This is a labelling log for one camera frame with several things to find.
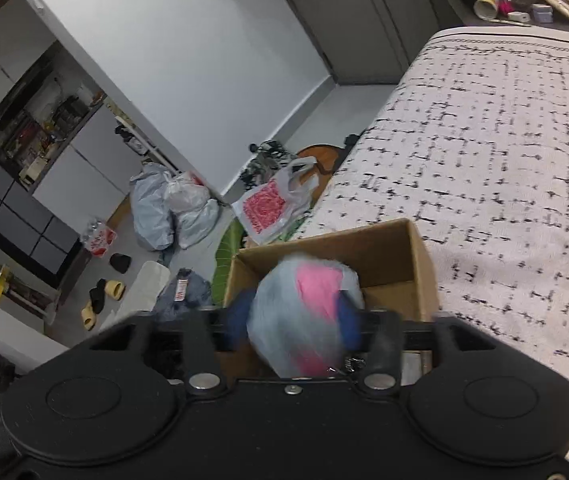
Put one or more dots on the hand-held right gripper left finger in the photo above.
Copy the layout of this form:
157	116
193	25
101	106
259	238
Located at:
237	320

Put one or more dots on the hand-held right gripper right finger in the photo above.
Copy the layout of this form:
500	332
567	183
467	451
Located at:
348	322

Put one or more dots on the brown cardboard box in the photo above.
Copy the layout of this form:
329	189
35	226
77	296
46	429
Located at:
394	260

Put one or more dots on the dark tie-dye cloth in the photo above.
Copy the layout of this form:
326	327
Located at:
184	295

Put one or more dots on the green leaf floor mat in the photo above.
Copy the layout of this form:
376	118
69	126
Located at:
224	260

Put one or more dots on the white floor cloth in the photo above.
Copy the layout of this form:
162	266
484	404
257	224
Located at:
152	287

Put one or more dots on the white garbage bag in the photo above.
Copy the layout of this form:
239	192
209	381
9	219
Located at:
184	192
197	222

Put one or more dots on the white red-print plastic bag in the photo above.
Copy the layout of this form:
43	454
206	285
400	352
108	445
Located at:
267	207

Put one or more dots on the yellow and black slipper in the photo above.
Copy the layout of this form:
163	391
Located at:
89	316
107	290

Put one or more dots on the grey garbage bag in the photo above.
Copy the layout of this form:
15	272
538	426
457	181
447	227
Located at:
150	210

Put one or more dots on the black and white shoes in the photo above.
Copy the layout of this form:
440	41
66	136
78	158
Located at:
264	160

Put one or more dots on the pack of water bottles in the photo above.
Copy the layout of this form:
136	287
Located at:
97	237

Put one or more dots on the brown round floor mat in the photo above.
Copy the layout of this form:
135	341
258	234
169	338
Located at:
320	157

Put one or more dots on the white cabinet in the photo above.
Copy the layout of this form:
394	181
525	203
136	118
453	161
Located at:
84	170

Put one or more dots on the white black-checked bed blanket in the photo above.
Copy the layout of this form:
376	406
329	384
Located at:
489	160

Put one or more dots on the grey door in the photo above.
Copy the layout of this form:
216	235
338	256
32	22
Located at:
379	15

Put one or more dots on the paper cup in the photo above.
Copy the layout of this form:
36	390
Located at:
488	2

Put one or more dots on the small white tape roll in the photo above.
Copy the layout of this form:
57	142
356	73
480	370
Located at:
518	16

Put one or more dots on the small purple box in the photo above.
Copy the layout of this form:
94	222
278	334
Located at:
543	12

